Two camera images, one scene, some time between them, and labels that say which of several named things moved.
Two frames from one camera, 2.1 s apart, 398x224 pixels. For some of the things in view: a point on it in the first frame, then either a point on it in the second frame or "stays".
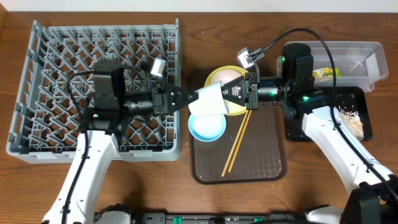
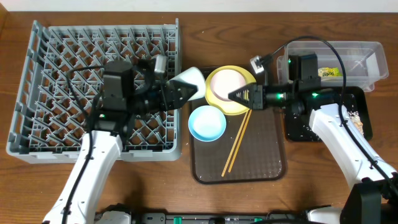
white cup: (210, 101) → (193, 76)
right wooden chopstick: (239, 141) stays
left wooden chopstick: (234, 143) stays
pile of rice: (352, 122) stays
